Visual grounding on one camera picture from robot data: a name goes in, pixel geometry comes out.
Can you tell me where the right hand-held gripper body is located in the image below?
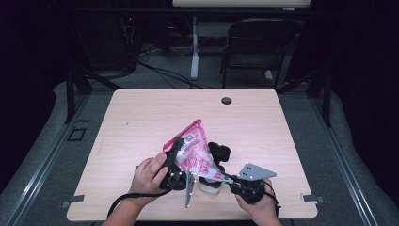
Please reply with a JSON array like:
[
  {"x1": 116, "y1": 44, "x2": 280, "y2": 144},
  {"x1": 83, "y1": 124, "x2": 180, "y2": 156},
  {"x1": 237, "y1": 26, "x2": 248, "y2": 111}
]
[{"x1": 229, "y1": 162, "x2": 278, "y2": 205}]

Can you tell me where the white desk top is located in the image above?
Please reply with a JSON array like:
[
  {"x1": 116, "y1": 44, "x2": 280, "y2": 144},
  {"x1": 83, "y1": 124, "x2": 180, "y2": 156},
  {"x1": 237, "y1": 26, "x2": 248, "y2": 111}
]
[{"x1": 171, "y1": 0, "x2": 311, "y2": 8}]

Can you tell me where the grey metal table bracket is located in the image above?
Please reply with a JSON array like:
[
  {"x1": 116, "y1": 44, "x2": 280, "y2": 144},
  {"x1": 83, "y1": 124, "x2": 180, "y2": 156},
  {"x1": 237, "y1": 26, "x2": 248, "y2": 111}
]
[
  {"x1": 59, "y1": 194, "x2": 86, "y2": 209},
  {"x1": 300, "y1": 193, "x2": 327, "y2": 204}
]

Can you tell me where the clear square jar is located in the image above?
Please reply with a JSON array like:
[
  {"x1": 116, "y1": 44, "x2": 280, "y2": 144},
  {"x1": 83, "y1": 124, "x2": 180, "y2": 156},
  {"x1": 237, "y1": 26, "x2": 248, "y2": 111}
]
[{"x1": 198, "y1": 175, "x2": 225, "y2": 196}]

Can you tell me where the white floor cable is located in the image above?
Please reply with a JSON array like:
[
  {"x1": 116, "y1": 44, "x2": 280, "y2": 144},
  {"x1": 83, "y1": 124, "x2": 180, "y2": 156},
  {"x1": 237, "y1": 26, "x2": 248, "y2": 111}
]
[{"x1": 170, "y1": 44, "x2": 196, "y2": 57}]

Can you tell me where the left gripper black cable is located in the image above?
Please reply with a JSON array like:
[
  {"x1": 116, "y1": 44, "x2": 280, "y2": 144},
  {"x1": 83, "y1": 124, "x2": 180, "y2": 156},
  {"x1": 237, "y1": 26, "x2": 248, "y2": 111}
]
[{"x1": 106, "y1": 187, "x2": 174, "y2": 219}]

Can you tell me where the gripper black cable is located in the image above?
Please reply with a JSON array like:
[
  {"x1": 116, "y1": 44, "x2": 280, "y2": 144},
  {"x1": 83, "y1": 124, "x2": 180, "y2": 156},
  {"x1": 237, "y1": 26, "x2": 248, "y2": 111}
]
[
  {"x1": 106, "y1": 187, "x2": 174, "y2": 219},
  {"x1": 264, "y1": 181, "x2": 282, "y2": 218}
]

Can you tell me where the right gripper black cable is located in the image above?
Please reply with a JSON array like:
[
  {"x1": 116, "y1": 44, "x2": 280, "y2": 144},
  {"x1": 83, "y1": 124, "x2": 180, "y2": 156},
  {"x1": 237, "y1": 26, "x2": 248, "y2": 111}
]
[{"x1": 264, "y1": 181, "x2": 282, "y2": 218}]

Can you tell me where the black metal stand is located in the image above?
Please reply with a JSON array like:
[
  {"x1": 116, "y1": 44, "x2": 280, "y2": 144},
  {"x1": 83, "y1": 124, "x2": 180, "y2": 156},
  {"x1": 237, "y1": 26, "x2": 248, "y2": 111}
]
[
  {"x1": 64, "y1": 66, "x2": 124, "y2": 125},
  {"x1": 276, "y1": 66, "x2": 333, "y2": 128}
]

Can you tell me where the black floor cable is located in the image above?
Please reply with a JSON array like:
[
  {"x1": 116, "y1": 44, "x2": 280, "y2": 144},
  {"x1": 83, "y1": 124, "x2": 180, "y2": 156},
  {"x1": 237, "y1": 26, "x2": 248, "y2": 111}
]
[{"x1": 136, "y1": 59, "x2": 209, "y2": 89}]

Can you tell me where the aluminium floor rail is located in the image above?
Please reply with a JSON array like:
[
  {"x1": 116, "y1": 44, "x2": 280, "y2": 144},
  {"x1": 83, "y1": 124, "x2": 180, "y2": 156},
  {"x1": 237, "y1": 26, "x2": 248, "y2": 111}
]
[
  {"x1": 309, "y1": 93, "x2": 381, "y2": 226},
  {"x1": 0, "y1": 93, "x2": 92, "y2": 226}
]

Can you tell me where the person's right hand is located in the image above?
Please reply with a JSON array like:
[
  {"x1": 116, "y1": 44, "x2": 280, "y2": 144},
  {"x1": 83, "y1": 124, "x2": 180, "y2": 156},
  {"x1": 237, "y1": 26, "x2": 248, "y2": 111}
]
[{"x1": 235, "y1": 179, "x2": 280, "y2": 225}]

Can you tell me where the dark equipment cabinet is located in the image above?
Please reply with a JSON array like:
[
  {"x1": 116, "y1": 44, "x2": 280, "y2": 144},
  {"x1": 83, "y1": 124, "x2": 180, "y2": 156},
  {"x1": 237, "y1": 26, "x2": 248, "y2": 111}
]
[{"x1": 88, "y1": 12, "x2": 139, "y2": 73}]

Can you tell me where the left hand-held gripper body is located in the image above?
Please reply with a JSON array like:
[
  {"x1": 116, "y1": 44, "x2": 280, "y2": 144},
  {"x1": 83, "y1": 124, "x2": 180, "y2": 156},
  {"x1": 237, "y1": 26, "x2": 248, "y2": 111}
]
[{"x1": 159, "y1": 169, "x2": 197, "y2": 209}]

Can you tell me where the person's left hand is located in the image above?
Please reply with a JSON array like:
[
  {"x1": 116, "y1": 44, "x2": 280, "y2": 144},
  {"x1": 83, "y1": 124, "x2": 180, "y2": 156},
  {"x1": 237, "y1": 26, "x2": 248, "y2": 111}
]
[{"x1": 128, "y1": 152, "x2": 170, "y2": 208}]

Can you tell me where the pink printed plastic bag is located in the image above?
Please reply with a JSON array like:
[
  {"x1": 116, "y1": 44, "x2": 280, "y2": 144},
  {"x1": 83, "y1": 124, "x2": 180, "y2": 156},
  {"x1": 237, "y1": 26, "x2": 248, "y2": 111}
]
[{"x1": 162, "y1": 118, "x2": 235, "y2": 185}]

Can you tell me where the white desk leg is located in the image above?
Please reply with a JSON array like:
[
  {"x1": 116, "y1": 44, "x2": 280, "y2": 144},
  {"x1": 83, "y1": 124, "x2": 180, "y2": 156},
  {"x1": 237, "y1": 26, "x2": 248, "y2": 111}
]
[{"x1": 189, "y1": 16, "x2": 201, "y2": 81}]

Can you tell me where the black folding chair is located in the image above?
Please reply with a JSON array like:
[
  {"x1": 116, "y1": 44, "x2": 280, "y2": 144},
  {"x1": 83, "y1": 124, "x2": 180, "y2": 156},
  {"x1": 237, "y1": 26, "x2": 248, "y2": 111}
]
[{"x1": 219, "y1": 17, "x2": 304, "y2": 90}]

